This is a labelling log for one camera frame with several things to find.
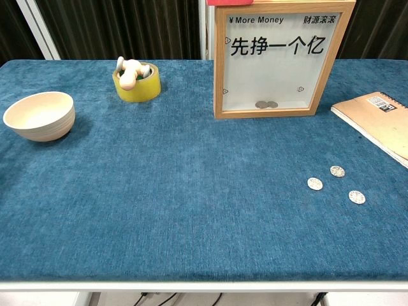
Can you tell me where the blue fabric tablecloth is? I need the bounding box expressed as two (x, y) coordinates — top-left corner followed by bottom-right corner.
(0, 59), (408, 283)

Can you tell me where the yellow tape roll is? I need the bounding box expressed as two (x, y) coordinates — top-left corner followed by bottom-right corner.
(112, 62), (162, 103)

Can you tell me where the dark pleated curtain panel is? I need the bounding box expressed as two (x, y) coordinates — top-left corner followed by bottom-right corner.
(34, 0), (202, 61)
(0, 0), (44, 64)
(337, 0), (408, 61)

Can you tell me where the cream bowl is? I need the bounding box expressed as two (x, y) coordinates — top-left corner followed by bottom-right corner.
(3, 91), (77, 142)

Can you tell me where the brown spiral notebook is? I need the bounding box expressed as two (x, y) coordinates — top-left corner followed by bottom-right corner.
(330, 91), (408, 169)

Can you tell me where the wooden frame money box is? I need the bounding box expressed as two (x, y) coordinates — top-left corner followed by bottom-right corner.
(212, 1), (357, 120)

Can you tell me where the white partition post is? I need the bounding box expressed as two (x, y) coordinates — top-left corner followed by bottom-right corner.
(15, 0), (61, 61)
(198, 0), (215, 61)

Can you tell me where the white table frame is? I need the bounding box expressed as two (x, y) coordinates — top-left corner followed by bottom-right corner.
(0, 280), (408, 306)

